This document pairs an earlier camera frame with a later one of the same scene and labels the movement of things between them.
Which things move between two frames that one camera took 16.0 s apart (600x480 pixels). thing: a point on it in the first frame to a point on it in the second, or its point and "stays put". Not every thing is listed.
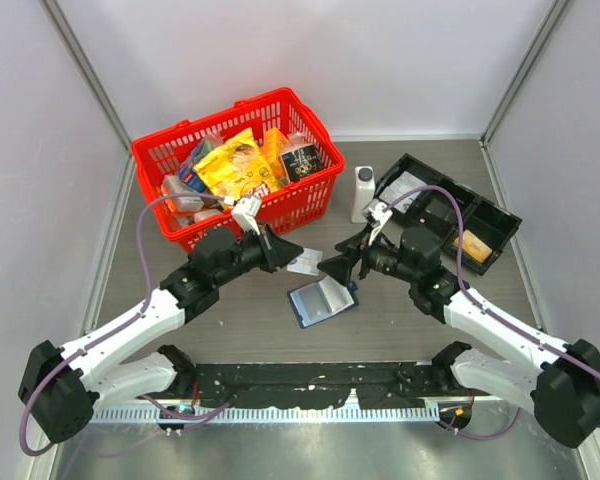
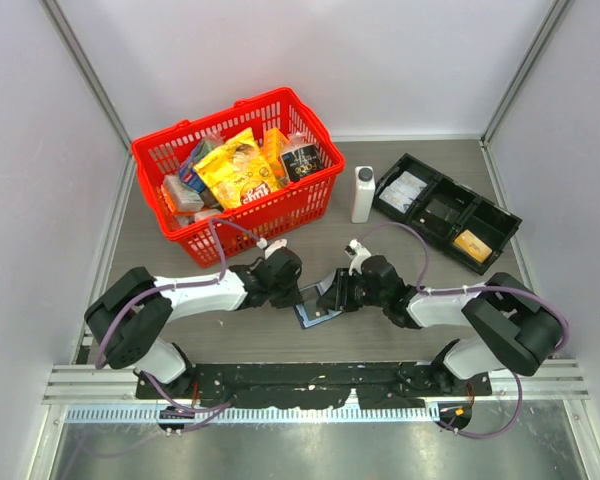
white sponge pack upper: x=171 y=184 stays put
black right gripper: x=341 y=266 to x=337 y=297
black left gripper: x=270 y=244 to x=293 y=297
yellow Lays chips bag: x=237 y=168 stays put
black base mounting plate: x=323 y=385 stays put
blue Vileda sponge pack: x=187 y=173 stays put
